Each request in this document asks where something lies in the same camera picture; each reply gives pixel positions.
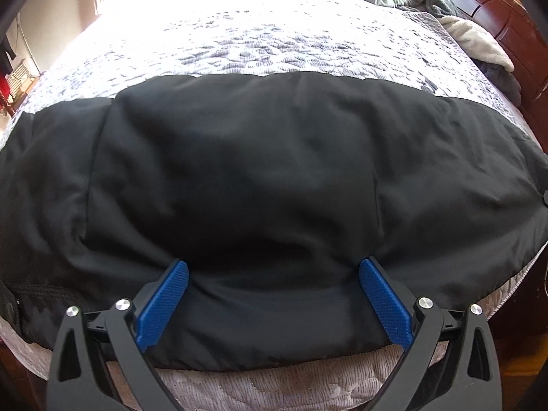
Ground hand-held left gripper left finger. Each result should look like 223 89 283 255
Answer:
48 258 190 411

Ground black clothing on rack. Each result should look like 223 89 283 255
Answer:
0 38 17 75

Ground white fleece blanket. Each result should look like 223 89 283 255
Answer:
441 15 514 73

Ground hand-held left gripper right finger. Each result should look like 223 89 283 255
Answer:
358 257 502 411

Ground white slatted basket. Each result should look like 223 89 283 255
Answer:
9 60 37 97

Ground black jacket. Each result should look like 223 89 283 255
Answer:
0 71 548 373

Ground grey leaf-print quilted bedspread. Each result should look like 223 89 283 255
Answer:
0 0 548 411

